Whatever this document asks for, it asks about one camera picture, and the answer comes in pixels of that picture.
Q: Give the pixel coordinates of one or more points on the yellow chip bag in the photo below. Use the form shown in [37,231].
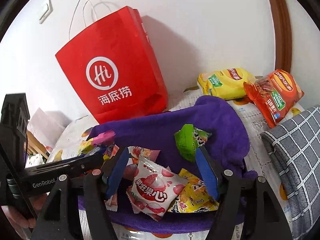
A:
[225,82]

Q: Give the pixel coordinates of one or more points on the grey checked cloth pink star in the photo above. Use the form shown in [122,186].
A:
[300,155]

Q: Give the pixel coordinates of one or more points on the white plastic bag red label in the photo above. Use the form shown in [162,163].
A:
[45,125]

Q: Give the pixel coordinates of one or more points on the fruit print tablecloth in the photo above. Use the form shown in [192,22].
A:
[252,127]

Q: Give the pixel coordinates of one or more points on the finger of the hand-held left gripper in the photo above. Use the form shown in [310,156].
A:
[70,165]

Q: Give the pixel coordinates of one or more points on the red paper bag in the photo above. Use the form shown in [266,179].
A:
[112,67]

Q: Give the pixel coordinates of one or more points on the brown wooden door frame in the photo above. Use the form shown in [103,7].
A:
[280,25]

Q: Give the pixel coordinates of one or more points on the wooden chair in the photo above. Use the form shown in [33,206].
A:
[35,145]

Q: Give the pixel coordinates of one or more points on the pink fruit print snack packet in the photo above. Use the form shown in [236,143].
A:
[146,153]

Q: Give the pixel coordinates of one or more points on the person's left hand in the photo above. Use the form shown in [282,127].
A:
[15,217]

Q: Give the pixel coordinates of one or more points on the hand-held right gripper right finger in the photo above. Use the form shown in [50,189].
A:
[206,172]

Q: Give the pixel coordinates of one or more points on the white light switch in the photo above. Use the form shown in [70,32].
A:
[46,12]

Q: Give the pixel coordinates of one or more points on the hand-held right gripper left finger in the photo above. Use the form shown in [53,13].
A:
[117,170]

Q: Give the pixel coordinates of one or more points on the green patterned snack packet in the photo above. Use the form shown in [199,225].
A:
[202,136]

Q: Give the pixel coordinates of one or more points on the purple plush cloth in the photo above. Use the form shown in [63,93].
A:
[220,120]

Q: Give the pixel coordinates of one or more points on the white pink snack packet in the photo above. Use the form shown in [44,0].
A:
[155,187]

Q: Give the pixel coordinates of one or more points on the green triangular snack packet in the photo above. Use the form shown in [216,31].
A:
[186,141]

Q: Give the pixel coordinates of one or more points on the orange chip bag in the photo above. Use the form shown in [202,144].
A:
[275,97]

